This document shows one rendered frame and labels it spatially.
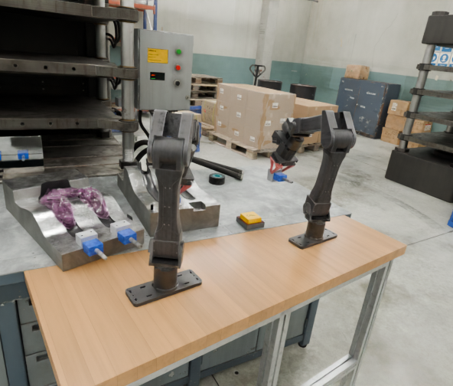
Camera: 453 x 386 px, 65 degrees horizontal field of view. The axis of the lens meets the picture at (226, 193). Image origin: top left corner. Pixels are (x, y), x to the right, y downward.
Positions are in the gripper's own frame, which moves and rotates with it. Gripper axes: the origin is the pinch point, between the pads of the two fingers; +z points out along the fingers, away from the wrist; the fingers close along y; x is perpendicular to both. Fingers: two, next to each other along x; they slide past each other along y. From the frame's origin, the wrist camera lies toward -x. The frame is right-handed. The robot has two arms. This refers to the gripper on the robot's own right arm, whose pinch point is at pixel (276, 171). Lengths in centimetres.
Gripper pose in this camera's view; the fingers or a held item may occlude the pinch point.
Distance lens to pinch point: 155.9
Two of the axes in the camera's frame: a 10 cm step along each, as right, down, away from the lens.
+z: -3.4, 6.5, 6.8
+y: -8.4, 1.2, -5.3
